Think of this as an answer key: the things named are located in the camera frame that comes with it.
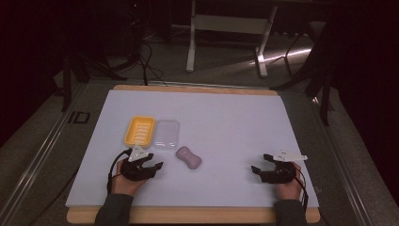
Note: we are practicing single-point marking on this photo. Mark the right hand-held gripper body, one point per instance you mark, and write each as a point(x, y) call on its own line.
point(280, 174)

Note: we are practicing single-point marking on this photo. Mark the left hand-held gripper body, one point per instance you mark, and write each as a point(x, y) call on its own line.
point(138, 171)

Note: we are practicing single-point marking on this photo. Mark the person's right hand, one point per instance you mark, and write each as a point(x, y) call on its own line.
point(288, 190)

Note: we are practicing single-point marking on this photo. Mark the person's left hand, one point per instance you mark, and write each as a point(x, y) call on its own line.
point(124, 186)

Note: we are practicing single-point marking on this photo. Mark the yellow soap dish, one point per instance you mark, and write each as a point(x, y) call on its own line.
point(140, 131)

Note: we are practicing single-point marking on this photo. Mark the clear plastic container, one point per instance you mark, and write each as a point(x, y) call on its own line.
point(166, 133)

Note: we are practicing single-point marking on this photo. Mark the pink soap bar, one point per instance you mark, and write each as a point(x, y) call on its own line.
point(188, 157)

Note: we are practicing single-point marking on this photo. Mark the white table mat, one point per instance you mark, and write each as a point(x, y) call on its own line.
point(219, 132)

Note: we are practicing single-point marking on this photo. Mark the black metal stand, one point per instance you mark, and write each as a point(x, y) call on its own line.
point(325, 94)
point(66, 84)

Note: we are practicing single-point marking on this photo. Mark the dark curtain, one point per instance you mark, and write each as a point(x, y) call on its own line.
point(25, 62)
point(370, 78)

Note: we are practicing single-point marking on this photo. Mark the metal floor rail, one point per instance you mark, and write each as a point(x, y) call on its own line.
point(345, 169)
point(37, 157)

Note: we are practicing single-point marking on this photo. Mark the white metal table frame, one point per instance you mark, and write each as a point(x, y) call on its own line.
point(230, 24)

